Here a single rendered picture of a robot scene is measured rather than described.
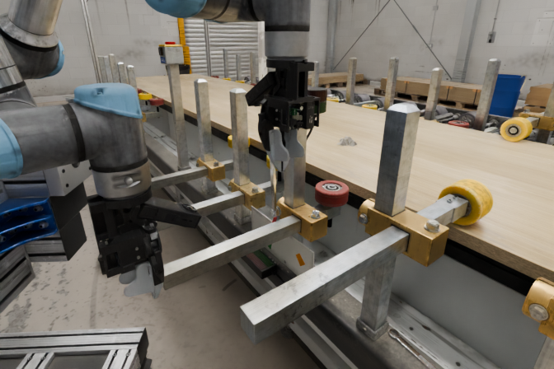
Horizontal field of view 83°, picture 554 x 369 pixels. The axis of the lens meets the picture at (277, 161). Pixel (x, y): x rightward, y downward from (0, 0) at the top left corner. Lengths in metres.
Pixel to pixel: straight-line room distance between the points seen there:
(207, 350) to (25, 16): 1.33
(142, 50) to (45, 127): 8.14
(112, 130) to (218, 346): 1.28
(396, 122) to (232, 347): 1.29
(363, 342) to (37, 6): 0.97
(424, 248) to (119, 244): 0.44
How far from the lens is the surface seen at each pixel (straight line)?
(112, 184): 0.48
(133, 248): 0.53
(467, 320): 0.86
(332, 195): 0.74
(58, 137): 0.44
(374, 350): 0.70
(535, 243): 0.73
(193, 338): 1.64
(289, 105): 0.53
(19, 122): 0.45
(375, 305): 0.66
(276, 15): 0.53
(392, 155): 0.51
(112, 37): 8.47
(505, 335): 0.83
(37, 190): 0.89
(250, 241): 0.65
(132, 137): 0.46
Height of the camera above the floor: 1.24
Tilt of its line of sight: 21 degrees down
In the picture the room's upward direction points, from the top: straight up
